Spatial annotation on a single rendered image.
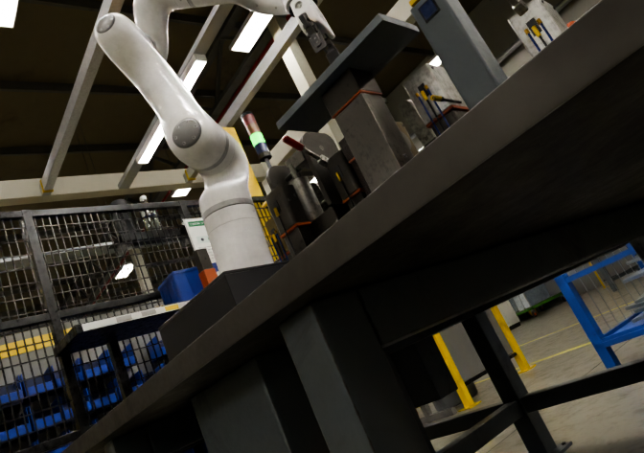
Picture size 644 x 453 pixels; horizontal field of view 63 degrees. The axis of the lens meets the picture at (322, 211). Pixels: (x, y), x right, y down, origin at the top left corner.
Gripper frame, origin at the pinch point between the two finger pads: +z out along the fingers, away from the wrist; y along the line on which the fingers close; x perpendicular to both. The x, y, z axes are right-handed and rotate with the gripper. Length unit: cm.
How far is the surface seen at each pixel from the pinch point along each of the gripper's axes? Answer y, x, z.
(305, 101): -4.7, 8.7, 9.4
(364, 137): -4.3, 0.5, 24.5
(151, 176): 339, 304, -216
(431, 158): -67, -16, 55
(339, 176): 13.9, 14.5, 22.4
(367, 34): -12.3, -11.2, 9.3
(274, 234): 27, 44, 22
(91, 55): 149, 179, -205
